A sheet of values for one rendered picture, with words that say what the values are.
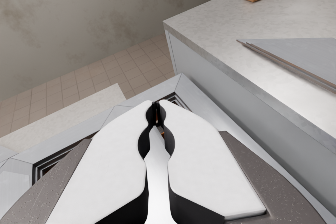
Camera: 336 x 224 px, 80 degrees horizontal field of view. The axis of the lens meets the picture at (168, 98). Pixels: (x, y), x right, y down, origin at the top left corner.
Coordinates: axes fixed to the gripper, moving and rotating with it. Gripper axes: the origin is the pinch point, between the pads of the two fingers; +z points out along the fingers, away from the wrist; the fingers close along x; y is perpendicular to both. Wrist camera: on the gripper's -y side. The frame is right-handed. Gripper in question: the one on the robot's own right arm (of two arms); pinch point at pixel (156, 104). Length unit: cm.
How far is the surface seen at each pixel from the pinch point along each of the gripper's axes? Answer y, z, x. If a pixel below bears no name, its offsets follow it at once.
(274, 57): 11, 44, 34
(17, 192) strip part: 51, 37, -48
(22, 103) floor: 113, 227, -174
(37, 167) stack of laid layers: 50, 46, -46
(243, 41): 8, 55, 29
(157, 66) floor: 74, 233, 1
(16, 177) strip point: 50, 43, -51
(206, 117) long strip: 33, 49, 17
